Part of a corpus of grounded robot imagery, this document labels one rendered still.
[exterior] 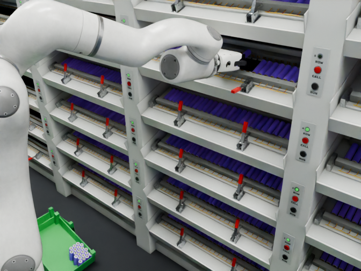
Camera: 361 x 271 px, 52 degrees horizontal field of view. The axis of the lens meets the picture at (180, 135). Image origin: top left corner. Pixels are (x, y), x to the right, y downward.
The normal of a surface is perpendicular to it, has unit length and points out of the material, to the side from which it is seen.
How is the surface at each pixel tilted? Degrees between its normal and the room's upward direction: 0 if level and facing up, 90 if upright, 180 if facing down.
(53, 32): 100
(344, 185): 20
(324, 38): 90
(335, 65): 90
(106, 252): 0
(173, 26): 31
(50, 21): 74
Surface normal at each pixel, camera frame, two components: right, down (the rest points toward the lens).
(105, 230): -0.01, -0.88
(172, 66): -0.63, 0.22
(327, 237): -0.23, -0.70
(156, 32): -0.21, -0.48
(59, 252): 0.22, -0.75
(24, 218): 0.72, -0.08
